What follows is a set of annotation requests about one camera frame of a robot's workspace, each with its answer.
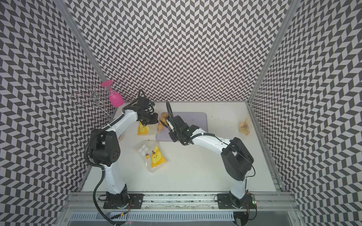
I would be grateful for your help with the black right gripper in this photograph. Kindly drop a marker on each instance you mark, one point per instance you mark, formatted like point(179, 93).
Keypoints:
point(174, 138)

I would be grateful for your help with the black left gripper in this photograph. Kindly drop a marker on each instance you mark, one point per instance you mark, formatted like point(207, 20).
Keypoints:
point(155, 119)

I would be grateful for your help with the steel black-tipped tongs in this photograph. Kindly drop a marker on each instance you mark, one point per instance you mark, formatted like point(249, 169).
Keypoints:
point(165, 122)

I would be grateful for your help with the clear resealable bag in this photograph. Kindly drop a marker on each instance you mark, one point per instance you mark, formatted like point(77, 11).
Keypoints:
point(245, 127)

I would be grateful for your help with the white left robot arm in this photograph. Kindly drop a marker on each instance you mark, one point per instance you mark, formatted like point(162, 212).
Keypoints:
point(103, 149)

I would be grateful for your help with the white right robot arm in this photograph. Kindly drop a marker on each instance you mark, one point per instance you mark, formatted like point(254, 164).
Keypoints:
point(237, 160)

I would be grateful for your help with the clear bag yellow chick print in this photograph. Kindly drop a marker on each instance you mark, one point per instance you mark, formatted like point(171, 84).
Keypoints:
point(151, 152)

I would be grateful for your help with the lilac plastic tray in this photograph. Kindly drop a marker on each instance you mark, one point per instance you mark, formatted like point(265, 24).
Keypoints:
point(191, 118)

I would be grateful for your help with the pink upside-down wine glass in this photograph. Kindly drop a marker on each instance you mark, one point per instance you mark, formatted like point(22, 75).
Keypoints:
point(114, 97)

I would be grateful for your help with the chrome glass drying rack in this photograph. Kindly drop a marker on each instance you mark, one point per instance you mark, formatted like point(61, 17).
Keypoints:
point(93, 96)

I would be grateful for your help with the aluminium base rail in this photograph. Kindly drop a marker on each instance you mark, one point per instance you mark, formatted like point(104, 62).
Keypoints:
point(211, 201)

